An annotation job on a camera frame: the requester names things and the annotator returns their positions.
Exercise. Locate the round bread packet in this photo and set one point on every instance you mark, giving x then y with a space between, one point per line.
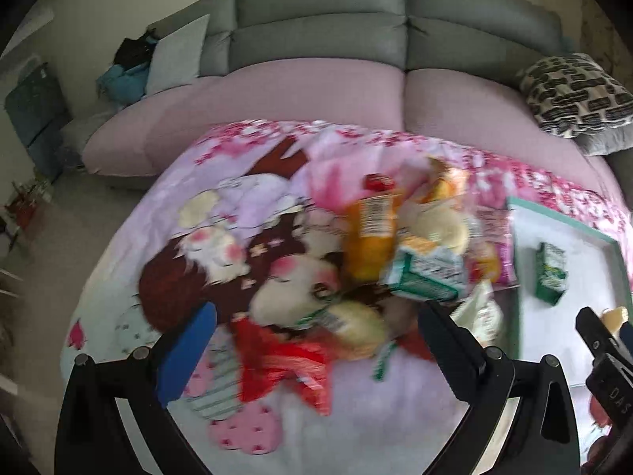
445 225

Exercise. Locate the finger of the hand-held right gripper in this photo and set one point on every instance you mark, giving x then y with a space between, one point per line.
627 340
596 339

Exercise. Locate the light grey pillow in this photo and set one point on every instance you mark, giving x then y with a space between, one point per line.
178 54

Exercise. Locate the black bag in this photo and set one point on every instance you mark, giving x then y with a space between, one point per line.
131 52

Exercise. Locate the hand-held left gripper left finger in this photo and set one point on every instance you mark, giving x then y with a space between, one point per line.
190 356

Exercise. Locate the grey sofa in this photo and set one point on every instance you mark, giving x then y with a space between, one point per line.
321 10

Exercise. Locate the black and white patterned pillow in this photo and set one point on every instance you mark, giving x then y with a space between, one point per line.
573 94

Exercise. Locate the crumpled red snack packet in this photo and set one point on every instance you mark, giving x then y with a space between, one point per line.
277 361

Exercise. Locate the teal cabinet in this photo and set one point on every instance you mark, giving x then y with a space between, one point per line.
37 109

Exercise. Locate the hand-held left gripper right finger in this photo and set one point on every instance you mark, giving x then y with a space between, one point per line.
447 351

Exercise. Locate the pale bread packet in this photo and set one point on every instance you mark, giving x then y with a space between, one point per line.
356 329

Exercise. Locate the yellow orange snack packet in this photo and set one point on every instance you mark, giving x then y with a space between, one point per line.
445 183

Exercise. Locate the blue cloth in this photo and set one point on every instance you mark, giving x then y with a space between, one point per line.
123 81

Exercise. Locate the orange snack bag with barcode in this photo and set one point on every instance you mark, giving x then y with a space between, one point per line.
368 252

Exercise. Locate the pink snack packet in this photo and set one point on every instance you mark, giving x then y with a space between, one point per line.
499 252

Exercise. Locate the red printed snack packet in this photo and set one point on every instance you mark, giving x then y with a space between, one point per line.
596 413

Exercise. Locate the printed pink blanket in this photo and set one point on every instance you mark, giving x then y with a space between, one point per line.
163 193

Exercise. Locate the green and white snack packet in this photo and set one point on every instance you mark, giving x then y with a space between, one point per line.
425 272

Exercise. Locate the green-edged snack packet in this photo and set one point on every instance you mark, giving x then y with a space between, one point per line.
383 361

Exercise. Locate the small clear yellow snack packet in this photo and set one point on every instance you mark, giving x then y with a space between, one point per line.
615 316

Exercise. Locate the small green snack packet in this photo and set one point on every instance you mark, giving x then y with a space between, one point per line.
549 272

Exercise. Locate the pink sofa cover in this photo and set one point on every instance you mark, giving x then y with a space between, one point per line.
321 89

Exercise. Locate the red floor object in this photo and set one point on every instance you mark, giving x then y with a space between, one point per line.
24 205

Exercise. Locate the white tray with green rim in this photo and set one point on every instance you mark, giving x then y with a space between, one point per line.
568 326

